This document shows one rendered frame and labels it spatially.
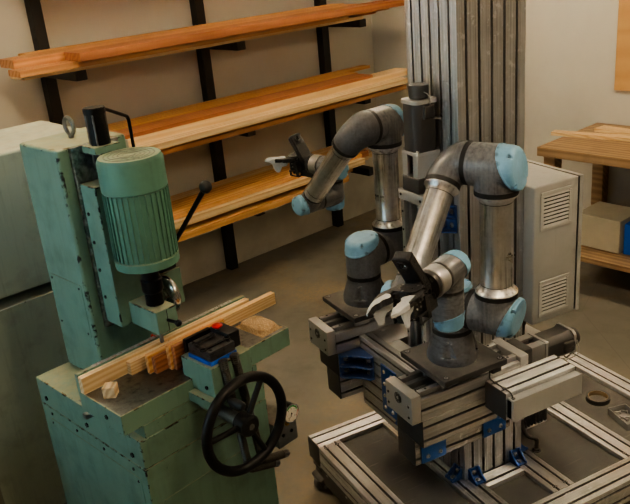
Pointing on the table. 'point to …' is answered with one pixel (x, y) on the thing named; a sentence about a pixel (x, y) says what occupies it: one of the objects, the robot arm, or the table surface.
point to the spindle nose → (152, 288)
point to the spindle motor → (138, 209)
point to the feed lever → (192, 212)
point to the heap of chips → (258, 326)
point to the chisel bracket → (153, 319)
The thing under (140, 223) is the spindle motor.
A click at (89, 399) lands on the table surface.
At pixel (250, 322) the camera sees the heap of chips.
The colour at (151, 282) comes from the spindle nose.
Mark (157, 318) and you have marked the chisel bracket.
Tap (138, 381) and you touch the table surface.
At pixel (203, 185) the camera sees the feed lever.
